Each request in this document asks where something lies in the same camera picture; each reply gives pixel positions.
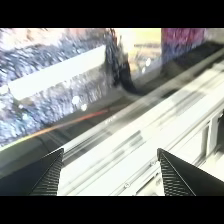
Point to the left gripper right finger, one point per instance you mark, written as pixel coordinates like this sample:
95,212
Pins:
183,178

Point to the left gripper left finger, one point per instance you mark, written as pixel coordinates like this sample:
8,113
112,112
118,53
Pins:
40,178

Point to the silver frame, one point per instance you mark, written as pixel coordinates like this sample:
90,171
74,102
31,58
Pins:
140,143

